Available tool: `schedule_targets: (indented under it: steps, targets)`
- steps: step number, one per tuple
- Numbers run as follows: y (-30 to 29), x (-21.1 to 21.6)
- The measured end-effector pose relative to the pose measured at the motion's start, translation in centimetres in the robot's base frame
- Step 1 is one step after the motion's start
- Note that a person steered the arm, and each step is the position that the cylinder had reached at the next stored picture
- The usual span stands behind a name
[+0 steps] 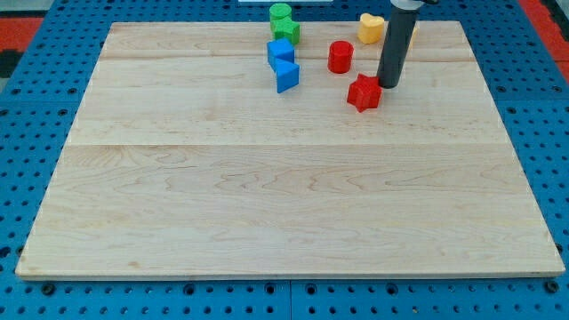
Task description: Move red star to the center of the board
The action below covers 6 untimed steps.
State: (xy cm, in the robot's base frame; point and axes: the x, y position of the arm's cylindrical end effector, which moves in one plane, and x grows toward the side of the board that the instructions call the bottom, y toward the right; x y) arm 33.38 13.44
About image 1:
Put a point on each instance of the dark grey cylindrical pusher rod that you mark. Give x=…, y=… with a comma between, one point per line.
x=398, y=36

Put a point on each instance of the red star block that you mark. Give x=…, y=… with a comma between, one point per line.
x=365, y=93

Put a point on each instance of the light wooden board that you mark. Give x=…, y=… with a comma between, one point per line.
x=184, y=163

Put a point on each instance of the yellow heart block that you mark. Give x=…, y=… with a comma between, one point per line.
x=370, y=30

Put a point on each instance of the red cylinder block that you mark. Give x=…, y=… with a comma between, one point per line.
x=340, y=57

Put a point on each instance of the green cylinder block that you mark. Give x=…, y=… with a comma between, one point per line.
x=280, y=15

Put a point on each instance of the blue cube block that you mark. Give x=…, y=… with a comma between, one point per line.
x=280, y=49

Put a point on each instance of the blue triangle block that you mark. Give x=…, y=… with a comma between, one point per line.
x=287, y=75

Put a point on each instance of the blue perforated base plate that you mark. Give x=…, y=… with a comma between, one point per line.
x=39, y=101

